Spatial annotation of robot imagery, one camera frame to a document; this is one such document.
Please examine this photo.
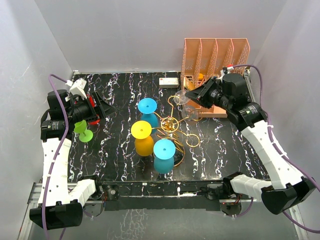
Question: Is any red wine glass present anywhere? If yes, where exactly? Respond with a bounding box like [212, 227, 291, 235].
[86, 94, 101, 126]

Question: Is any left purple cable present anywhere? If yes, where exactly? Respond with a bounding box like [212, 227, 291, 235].
[39, 73, 73, 240]

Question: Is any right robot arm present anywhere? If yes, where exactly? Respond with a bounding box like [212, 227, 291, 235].
[185, 73, 316, 215]

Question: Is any blue wine glass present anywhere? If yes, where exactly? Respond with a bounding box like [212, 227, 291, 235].
[138, 98, 158, 128]
[153, 139, 176, 174]

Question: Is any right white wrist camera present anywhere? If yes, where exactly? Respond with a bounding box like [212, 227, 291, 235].
[218, 64, 234, 80]

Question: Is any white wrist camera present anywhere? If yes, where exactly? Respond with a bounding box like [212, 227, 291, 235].
[65, 78, 87, 99]
[218, 64, 234, 80]

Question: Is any blue wine glass rear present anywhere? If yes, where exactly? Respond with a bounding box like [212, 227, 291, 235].
[138, 98, 158, 128]

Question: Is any blue wine glass front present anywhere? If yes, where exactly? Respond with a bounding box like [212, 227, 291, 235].
[153, 139, 176, 174]

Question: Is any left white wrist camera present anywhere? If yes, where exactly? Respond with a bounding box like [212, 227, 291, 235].
[65, 78, 87, 99]

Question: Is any gold wire glass rack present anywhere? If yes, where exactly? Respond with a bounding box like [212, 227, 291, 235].
[152, 95, 200, 168]

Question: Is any white small box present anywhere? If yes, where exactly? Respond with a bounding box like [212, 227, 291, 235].
[159, 77, 179, 88]

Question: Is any pink desk file organizer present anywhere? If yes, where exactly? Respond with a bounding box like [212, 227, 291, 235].
[180, 38, 250, 118]

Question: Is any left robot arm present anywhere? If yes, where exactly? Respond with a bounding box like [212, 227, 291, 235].
[29, 89, 116, 230]

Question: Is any yellow wine glass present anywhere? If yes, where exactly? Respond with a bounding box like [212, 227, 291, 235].
[131, 120, 154, 157]

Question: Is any black base frame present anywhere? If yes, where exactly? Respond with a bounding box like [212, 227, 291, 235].
[27, 178, 298, 213]

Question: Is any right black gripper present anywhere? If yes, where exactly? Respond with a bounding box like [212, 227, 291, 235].
[185, 77, 232, 111]

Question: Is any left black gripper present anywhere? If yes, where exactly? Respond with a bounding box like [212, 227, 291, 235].
[66, 91, 117, 123]

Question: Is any green wine glass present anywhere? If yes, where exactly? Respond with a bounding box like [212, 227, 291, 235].
[73, 120, 93, 143]

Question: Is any clear wine glass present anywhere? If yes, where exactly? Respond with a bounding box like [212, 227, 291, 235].
[173, 90, 203, 124]

